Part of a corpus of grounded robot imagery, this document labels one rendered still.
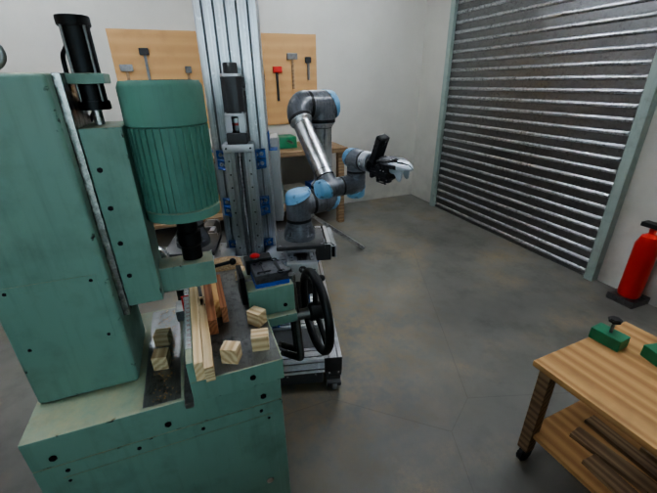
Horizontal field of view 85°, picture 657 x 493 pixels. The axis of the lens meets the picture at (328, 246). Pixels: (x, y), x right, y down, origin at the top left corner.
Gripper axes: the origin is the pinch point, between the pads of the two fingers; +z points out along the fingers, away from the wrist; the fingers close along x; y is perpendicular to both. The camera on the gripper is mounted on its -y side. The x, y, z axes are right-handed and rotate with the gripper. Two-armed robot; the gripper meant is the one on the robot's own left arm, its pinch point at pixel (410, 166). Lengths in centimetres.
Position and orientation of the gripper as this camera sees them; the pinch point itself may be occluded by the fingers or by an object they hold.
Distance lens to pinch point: 124.8
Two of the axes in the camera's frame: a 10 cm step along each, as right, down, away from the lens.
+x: -8.3, 3.6, -4.2
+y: 1.3, 8.7, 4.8
